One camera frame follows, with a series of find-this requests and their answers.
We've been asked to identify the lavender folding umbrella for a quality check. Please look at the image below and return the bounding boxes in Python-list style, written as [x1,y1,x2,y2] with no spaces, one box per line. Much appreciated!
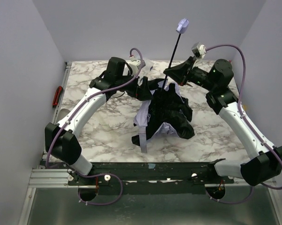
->
[131,18,195,154]

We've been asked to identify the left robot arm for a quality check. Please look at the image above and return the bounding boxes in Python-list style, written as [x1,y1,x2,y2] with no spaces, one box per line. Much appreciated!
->
[45,55,153,176]

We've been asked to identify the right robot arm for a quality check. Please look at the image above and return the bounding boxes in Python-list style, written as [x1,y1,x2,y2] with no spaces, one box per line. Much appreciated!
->
[164,57,282,186]

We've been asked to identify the clear plastic organizer box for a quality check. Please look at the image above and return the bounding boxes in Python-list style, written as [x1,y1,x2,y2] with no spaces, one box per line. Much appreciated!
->
[143,59,154,71]

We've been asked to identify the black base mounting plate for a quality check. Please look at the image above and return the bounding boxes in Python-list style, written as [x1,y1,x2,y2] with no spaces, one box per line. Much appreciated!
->
[68,162,234,195]

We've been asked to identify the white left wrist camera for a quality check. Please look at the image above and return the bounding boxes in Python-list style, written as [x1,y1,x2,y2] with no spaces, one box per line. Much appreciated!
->
[128,55,146,75]

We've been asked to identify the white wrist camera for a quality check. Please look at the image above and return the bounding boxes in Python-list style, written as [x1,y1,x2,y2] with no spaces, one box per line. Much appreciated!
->
[192,42,207,60]
[128,55,146,75]

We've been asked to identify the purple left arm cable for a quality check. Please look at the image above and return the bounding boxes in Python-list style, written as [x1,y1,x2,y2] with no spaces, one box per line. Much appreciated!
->
[46,48,146,207]

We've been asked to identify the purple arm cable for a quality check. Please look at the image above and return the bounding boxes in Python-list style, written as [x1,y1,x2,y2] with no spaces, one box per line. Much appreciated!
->
[205,44,282,203]
[46,48,146,207]

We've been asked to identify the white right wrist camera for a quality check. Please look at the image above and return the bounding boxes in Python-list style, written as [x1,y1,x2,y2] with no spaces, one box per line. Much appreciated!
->
[192,42,207,60]

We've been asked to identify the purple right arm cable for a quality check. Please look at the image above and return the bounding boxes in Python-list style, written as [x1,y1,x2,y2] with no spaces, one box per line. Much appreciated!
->
[205,44,282,203]

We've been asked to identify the red black handled tool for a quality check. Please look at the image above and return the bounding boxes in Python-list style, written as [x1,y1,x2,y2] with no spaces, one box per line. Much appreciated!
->
[52,86,63,108]

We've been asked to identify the aluminium frame rail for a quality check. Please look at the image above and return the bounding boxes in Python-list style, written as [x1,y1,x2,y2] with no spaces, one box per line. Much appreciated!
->
[28,169,68,188]

